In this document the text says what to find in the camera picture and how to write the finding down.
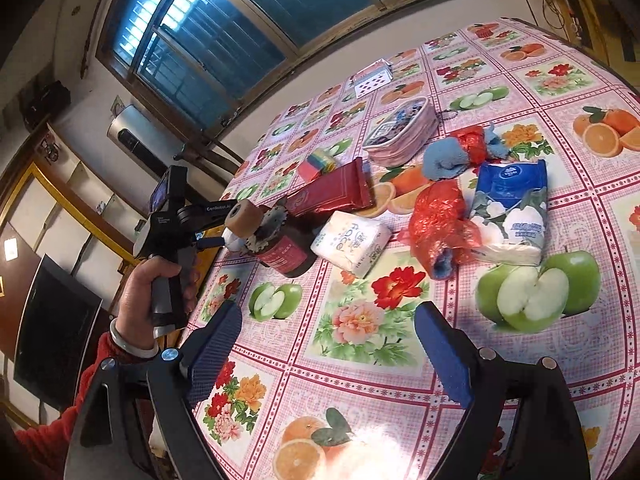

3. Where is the white pocket tissue pack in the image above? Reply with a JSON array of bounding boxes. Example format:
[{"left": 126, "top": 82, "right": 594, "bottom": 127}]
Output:
[{"left": 310, "top": 211, "right": 392, "bottom": 278}]

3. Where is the red plastic bag bundle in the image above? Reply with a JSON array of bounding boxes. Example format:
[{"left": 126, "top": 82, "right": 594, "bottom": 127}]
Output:
[{"left": 408, "top": 180, "right": 482, "bottom": 281}]

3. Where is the blue Vinda tissue pack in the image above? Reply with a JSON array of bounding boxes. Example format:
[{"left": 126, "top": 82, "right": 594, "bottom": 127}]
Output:
[{"left": 470, "top": 159, "right": 548, "bottom": 266}]

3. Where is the cartoon pencil case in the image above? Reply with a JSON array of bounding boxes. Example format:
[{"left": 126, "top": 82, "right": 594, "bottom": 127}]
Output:
[{"left": 362, "top": 96, "right": 439, "bottom": 167}]

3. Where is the red sleeved left forearm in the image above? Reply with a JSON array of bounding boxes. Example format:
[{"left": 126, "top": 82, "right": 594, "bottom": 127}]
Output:
[{"left": 14, "top": 331, "right": 126, "bottom": 480}]

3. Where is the person's left hand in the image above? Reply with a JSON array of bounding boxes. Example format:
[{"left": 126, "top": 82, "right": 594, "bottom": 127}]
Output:
[{"left": 110, "top": 256, "right": 182, "bottom": 359}]

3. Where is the tower air conditioner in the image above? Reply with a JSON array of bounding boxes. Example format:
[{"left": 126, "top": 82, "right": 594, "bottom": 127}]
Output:
[{"left": 106, "top": 104, "right": 182, "bottom": 180}]

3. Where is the dark wooden chair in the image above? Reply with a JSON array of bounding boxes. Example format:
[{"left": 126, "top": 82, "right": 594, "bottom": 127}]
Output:
[{"left": 172, "top": 141, "right": 243, "bottom": 183}]

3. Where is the tape dispenser with roll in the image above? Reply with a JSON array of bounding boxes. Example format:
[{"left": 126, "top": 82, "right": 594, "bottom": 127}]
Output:
[{"left": 224, "top": 200, "right": 317, "bottom": 278}]

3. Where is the wooden shelf cabinet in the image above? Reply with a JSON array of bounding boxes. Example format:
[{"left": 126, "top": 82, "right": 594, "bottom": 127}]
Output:
[{"left": 1, "top": 124, "right": 145, "bottom": 429}]

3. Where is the black flat television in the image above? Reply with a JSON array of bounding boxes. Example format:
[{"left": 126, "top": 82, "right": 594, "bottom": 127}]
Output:
[{"left": 14, "top": 256, "right": 102, "bottom": 412}]

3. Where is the red foil package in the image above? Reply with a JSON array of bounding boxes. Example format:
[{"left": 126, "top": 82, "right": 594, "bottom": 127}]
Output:
[{"left": 279, "top": 157, "right": 374, "bottom": 217}]

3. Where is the playing cards pile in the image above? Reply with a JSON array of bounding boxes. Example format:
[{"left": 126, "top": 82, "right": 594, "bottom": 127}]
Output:
[{"left": 349, "top": 58, "right": 393, "bottom": 99}]

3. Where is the floral fruit tablecloth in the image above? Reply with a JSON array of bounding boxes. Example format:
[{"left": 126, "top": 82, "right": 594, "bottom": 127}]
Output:
[{"left": 186, "top": 18, "right": 639, "bottom": 479}]

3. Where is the silver bracelet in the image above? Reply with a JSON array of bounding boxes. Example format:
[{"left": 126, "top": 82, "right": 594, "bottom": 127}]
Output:
[{"left": 108, "top": 316, "right": 161, "bottom": 360}]

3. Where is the window with wooden frame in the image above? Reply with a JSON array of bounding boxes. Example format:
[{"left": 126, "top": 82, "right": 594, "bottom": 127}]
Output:
[{"left": 94, "top": 0, "right": 516, "bottom": 137}]

